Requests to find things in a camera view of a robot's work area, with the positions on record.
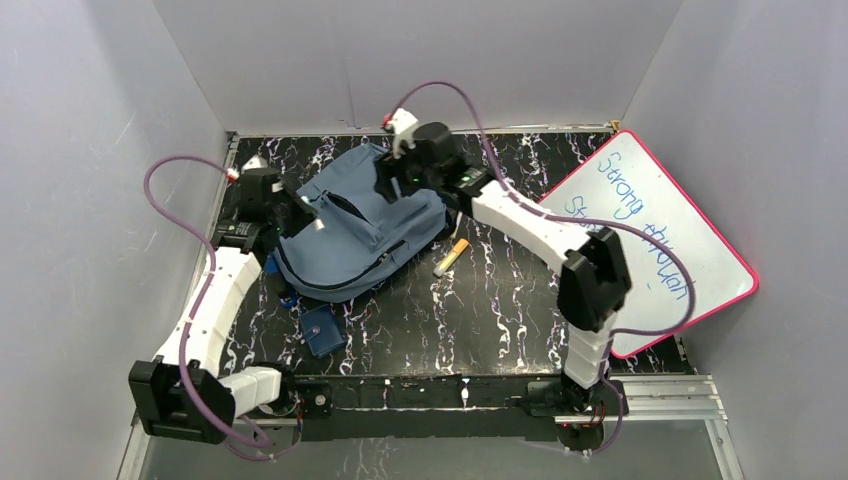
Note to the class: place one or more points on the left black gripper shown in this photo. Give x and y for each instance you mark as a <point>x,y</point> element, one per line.
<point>291,211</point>

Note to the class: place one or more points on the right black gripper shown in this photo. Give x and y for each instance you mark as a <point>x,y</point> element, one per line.
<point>388,167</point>

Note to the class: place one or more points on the blue student backpack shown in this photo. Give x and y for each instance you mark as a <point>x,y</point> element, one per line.
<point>364,239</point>

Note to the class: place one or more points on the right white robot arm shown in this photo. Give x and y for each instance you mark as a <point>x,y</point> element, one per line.
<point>594,279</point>

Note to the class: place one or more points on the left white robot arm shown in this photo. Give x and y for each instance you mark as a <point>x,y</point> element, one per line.
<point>180,393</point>

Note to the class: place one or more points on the white pen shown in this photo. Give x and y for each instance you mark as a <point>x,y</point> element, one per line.
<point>455,226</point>

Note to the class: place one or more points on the yellow orange highlighter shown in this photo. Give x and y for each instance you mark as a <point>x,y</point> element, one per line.
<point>450,258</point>

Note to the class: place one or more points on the navy snap wallet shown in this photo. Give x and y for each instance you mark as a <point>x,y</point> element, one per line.
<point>322,332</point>

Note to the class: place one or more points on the pink framed whiteboard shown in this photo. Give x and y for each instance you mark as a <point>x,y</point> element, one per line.
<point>624,182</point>

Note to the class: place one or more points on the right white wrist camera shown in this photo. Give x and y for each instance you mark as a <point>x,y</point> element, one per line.
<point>401,124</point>

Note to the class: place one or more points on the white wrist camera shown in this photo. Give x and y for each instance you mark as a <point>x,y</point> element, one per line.
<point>255,162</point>
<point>401,124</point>

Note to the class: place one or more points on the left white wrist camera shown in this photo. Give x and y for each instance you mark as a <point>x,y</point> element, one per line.
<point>255,162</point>

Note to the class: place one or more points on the black front rail frame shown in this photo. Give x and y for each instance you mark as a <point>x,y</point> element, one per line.
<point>443,406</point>

